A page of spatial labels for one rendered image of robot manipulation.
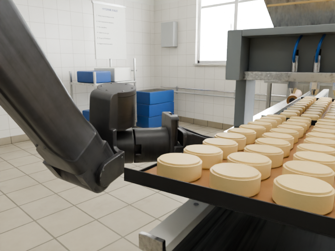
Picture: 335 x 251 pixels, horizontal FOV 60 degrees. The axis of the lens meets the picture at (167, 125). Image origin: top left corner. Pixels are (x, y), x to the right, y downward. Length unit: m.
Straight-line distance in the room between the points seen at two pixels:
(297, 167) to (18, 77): 0.28
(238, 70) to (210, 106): 3.95
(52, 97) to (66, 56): 4.36
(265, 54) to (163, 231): 0.82
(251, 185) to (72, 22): 4.57
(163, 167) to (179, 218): 0.08
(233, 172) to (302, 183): 0.06
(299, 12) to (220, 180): 0.80
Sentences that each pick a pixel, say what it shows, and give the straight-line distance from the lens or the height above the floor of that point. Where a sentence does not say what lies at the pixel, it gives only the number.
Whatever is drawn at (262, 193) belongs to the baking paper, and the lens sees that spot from 0.31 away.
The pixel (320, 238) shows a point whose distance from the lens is 0.48.
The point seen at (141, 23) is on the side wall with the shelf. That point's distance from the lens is 5.57.
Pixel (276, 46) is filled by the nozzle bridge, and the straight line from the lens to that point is 1.05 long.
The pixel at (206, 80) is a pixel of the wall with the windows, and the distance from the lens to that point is 4.94.
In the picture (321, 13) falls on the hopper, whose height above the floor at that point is 1.22.
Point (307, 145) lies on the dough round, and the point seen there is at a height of 0.96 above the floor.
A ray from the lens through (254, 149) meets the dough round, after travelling 0.39.
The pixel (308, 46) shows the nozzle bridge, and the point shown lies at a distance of 1.03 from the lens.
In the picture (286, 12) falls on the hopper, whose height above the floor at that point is 1.23.
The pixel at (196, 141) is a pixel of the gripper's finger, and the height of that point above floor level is 0.95.
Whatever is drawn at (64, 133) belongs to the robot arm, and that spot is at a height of 1.00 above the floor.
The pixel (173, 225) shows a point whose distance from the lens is 0.34.
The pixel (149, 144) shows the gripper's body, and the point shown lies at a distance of 0.45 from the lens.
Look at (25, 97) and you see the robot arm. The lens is 0.29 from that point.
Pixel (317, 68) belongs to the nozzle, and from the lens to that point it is 0.99.
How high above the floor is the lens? 1.08
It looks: 12 degrees down
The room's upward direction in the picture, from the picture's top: straight up
